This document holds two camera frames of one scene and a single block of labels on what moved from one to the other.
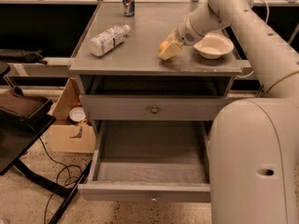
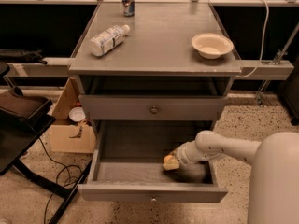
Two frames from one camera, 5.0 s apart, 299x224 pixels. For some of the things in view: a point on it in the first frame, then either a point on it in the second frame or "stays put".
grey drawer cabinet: [154, 118] stays put
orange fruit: [163, 45] to [168, 158]
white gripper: [186, 34] to [184, 155]
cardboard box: [68, 135] stays put
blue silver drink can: [128, 1] stays put
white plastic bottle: [106, 40] stays put
